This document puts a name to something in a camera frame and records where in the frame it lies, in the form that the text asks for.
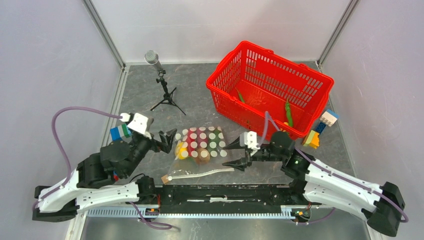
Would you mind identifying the yellow toy pepper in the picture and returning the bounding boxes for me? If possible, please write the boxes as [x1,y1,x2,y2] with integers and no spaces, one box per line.
[174,141,189,160]

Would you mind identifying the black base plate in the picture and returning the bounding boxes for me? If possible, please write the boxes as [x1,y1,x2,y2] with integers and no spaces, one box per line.
[137,183,309,214]

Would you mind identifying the red toy pepper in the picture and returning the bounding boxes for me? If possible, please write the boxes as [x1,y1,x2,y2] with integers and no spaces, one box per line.
[185,127,208,158]

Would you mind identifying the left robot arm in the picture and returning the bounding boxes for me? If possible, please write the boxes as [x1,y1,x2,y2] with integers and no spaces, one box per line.
[32,128,177,223]

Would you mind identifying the red blue small block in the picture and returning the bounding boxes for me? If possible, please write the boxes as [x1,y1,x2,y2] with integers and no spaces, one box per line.
[113,172,119,182]

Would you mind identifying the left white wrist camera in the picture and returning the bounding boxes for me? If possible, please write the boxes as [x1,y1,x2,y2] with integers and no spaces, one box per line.
[119,113,154,138]

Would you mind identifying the yellow green toy blocks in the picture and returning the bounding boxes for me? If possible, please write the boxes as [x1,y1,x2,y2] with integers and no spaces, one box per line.
[302,130,320,149]

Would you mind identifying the long green chili pepper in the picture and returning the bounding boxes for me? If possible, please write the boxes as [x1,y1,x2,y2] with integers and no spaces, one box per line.
[236,88,245,103]

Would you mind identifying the white blue toy block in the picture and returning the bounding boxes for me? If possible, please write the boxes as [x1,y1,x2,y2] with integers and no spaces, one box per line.
[319,109,339,127]

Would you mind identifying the small green pepper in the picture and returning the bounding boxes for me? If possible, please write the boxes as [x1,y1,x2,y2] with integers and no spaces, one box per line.
[284,99,294,127]

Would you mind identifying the polka dot zip bag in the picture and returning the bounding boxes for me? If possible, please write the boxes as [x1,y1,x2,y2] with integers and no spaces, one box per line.
[161,126,235,185]

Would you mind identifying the red plastic basket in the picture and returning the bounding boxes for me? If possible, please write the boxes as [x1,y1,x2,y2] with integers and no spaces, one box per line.
[206,41,335,140]

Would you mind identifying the white cable tray rail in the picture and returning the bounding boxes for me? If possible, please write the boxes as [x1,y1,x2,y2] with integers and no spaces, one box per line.
[85,205,295,220]

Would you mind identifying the green toy cucumber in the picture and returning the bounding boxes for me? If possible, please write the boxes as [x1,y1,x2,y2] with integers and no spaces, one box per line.
[209,128,226,148]

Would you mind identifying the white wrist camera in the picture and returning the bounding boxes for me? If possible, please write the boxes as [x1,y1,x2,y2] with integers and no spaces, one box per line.
[239,131,260,151]
[119,113,154,138]

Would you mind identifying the silver microphone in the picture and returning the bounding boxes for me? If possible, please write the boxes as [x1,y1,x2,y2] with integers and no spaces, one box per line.
[144,50,164,73]

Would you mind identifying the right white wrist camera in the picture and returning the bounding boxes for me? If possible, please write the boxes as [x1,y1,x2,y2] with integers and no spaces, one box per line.
[239,131,260,151]

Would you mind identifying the blue green toy blocks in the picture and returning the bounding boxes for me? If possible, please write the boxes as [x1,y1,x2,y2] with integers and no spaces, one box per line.
[109,123,132,141]

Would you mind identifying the brown round toy mushroom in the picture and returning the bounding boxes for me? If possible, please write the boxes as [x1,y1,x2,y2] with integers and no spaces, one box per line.
[194,148,211,165]

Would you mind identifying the black tripod stand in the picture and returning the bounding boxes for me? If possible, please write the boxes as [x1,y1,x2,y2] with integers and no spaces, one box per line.
[150,70,187,116]

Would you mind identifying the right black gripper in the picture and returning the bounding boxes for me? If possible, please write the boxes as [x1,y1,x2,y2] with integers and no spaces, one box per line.
[222,135,285,172]

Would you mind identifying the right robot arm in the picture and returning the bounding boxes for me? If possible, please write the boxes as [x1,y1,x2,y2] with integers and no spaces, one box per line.
[225,131,407,237]

